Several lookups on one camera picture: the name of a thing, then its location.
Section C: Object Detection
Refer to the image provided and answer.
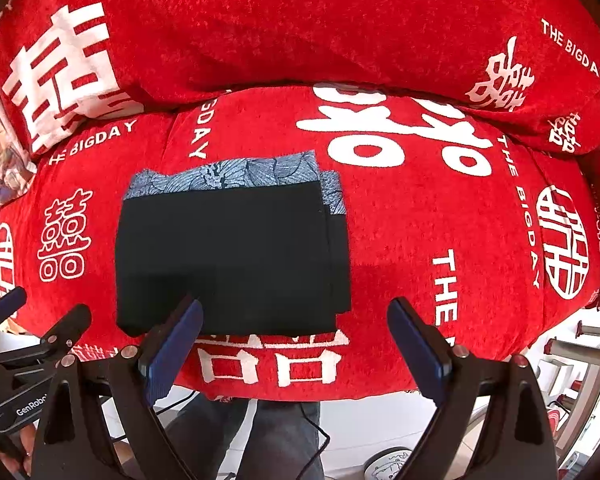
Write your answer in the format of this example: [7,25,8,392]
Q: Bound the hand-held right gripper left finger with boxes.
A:
[31,296,204,480]

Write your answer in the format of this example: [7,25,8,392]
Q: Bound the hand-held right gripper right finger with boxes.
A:
[387,296,561,480]

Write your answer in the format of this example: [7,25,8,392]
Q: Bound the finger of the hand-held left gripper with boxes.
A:
[0,303,92,373]
[0,286,28,346]

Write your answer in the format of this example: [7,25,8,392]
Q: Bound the black pants with grey lining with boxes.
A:
[115,150,353,338]

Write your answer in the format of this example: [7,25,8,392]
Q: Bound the person's left hand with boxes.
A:
[7,429,37,478]

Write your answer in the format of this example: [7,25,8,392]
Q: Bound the person's left leg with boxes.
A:
[161,392,253,480]

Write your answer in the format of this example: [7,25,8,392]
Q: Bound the person's leg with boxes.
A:
[242,399,327,480]
[161,392,253,480]

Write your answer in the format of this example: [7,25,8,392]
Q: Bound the white patterned slipper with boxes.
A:
[362,447,414,480]

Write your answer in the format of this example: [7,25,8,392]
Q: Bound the red printed sofa blanket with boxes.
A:
[0,82,600,403]

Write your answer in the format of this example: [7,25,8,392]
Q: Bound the person legs grey trousers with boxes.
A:
[155,390,331,480]

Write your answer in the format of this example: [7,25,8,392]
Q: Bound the cartoon print cushion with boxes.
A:
[0,67,37,209]

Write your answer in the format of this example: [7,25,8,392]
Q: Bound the person's right leg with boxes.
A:
[242,399,327,480]

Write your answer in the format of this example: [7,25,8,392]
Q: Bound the wooden chair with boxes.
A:
[539,322,600,467]

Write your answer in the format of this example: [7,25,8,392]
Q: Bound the red printed back cushion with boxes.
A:
[0,0,600,158]

